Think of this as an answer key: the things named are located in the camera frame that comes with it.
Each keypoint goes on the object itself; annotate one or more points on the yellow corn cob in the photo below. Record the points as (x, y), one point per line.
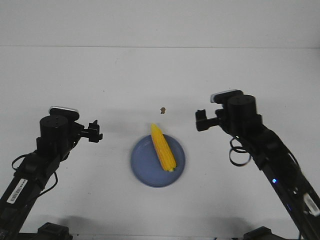
(162, 149)

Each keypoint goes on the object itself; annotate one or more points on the small brown crumb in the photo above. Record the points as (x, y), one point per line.
(163, 110)

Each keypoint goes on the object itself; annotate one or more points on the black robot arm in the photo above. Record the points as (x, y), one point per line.
(239, 118)
(58, 136)

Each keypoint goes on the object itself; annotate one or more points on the blue round plate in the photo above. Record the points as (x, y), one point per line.
(146, 166)

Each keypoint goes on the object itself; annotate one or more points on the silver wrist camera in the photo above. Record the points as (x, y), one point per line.
(221, 97)
(69, 113)

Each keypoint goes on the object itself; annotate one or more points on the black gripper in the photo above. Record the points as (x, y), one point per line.
(92, 133)
(203, 123)

